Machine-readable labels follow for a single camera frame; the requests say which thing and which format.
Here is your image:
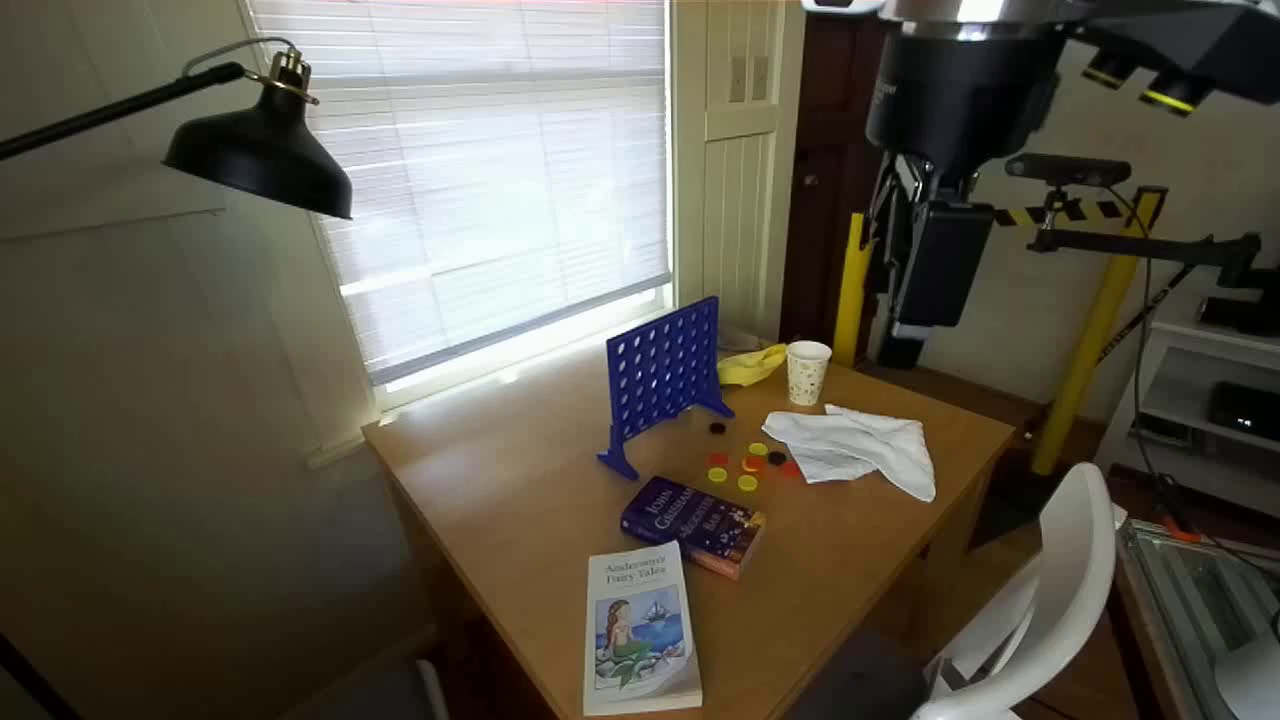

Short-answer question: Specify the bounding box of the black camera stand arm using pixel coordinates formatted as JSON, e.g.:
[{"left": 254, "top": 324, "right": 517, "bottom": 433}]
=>
[{"left": 1022, "top": 183, "right": 1266, "bottom": 291}]

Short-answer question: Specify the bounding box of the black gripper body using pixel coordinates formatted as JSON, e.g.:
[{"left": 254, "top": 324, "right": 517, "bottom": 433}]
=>
[{"left": 861, "top": 18, "right": 1070, "bottom": 183}]

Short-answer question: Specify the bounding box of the yellow cloth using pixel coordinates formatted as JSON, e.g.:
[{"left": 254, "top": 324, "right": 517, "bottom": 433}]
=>
[{"left": 715, "top": 341, "right": 794, "bottom": 393}]

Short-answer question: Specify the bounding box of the white towel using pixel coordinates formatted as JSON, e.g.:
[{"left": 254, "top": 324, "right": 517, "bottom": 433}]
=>
[{"left": 755, "top": 398, "right": 945, "bottom": 508}]

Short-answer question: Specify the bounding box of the grey metal equipment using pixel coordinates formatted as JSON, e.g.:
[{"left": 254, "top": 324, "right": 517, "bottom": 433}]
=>
[{"left": 1116, "top": 517, "right": 1280, "bottom": 720}]

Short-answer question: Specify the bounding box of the black device in shelf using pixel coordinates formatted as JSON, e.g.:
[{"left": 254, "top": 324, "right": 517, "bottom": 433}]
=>
[{"left": 1203, "top": 377, "right": 1280, "bottom": 449}]

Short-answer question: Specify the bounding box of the white mermaid cover book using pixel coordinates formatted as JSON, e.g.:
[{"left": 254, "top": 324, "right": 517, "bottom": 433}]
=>
[{"left": 580, "top": 535, "right": 708, "bottom": 720}]

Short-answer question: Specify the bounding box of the short yellow post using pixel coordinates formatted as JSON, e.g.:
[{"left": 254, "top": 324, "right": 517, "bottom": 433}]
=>
[{"left": 829, "top": 208, "right": 874, "bottom": 367}]

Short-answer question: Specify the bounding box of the tall yellow post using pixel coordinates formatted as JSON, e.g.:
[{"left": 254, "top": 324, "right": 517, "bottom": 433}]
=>
[{"left": 1026, "top": 183, "right": 1171, "bottom": 478}]

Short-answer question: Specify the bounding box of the black desk lamp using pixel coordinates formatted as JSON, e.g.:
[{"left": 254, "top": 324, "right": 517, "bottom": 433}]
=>
[{"left": 0, "top": 37, "right": 356, "bottom": 222}]

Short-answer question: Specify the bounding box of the black camera on stand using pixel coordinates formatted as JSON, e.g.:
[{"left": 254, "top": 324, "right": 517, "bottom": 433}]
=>
[{"left": 1001, "top": 147, "right": 1135, "bottom": 190}]

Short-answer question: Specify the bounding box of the blue Connect Four grid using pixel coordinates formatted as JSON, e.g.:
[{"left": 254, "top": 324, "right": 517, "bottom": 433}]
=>
[{"left": 594, "top": 291, "right": 735, "bottom": 482}]

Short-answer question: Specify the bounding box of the dark brown door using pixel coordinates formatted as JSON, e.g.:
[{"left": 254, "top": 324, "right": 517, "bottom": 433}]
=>
[{"left": 774, "top": 11, "right": 892, "bottom": 349}]

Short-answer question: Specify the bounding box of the white shelf unit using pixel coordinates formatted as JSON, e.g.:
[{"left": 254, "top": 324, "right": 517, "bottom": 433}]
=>
[{"left": 1133, "top": 314, "right": 1280, "bottom": 523}]

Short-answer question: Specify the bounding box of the white paper cup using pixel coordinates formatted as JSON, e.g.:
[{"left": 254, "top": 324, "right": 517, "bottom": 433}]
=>
[{"left": 785, "top": 334, "right": 837, "bottom": 413}]

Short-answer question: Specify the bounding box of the black device atop shelf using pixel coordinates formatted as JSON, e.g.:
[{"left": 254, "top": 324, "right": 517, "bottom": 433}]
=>
[{"left": 1195, "top": 263, "right": 1280, "bottom": 341}]

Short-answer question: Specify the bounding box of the white plastic chair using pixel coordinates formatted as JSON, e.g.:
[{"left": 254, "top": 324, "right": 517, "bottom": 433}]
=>
[{"left": 913, "top": 454, "right": 1133, "bottom": 720}]

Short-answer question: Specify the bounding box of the cream panelled shutter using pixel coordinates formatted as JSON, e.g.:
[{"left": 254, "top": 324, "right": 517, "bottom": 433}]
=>
[{"left": 665, "top": 0, "right": 813, "bottom": 344}]

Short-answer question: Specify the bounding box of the white window blind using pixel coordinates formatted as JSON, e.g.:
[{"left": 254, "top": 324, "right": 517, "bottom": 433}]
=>
[{"left": 240, "top": 0, "right": 672, "bottom": 393}]

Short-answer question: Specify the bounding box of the black yellow hazard tape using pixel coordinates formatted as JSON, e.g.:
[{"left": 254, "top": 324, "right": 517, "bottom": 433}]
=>
[{"left": 991, "top": 195, "right": 1133, "bottom": 231}]

